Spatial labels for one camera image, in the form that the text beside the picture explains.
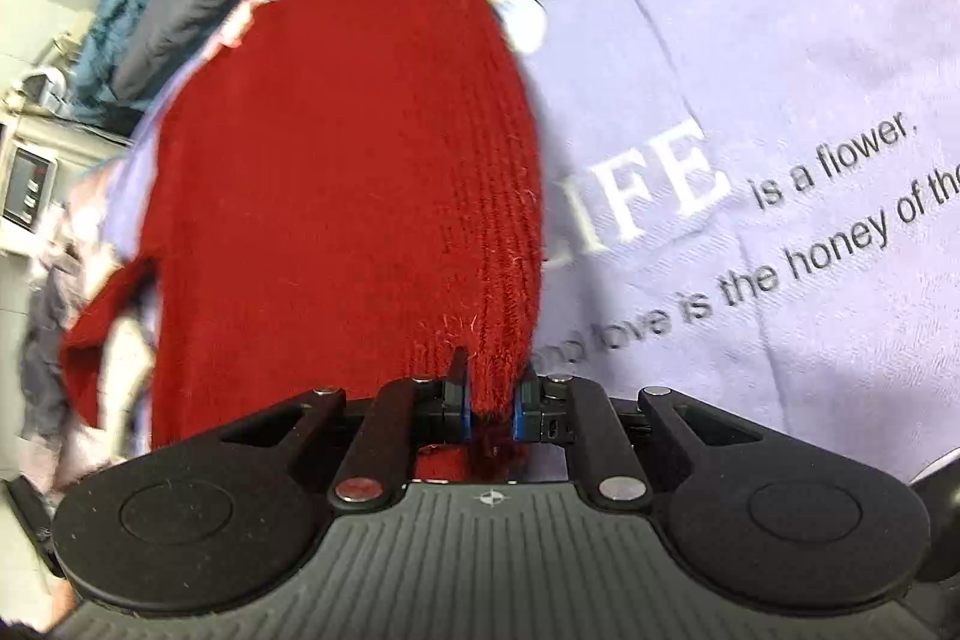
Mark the pink striped clothes pile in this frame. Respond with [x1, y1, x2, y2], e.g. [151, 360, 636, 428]
[17, 173, 163, 491]

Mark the red knit cardigan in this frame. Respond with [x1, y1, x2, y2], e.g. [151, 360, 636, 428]
[89, 0, 542, 479]

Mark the purple floral bed sheet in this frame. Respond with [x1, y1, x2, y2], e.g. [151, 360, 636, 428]
[119, 0, 958, 479]

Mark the beige machine with display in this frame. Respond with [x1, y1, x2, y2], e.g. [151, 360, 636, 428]
[2, 67, 128, 257]

